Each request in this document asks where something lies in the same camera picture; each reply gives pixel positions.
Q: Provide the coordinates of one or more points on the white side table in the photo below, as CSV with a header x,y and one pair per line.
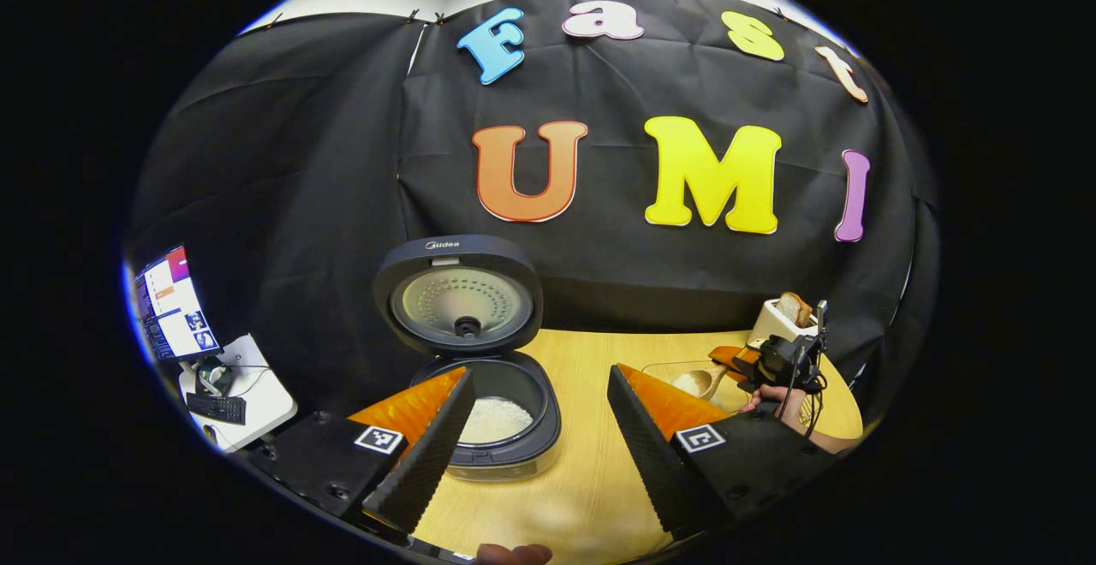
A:
x,y
265,402

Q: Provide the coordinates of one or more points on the white toaster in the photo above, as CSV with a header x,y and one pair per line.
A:
x,y
769,325

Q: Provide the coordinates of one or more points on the clear container of rice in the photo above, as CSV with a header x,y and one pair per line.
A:
x,y
664,374

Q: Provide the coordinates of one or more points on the black keyboard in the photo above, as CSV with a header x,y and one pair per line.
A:
x,y
216,408

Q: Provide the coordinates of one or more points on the dark monitor base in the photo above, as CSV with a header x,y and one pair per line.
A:
x,y
214,375

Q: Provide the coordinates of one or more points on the black backdrop cloth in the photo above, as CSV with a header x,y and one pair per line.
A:
x,y
300,188

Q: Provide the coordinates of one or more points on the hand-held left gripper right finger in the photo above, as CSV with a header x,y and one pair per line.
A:
x,y
651,462

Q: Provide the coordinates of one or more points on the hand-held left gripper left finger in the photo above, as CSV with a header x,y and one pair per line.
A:
x,y
428,462

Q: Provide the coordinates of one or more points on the computer monitor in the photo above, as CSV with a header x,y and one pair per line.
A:
x,y
175,308

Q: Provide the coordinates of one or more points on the dark grey rice cooker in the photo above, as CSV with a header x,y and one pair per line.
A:
x,y
462,300

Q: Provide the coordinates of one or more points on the toasted bread slice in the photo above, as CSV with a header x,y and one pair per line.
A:
x,y
792,308

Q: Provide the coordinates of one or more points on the wooden spoon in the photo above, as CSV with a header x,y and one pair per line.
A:
x,y
693,383

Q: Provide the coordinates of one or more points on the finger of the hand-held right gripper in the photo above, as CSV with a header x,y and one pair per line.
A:
x,y
736,359

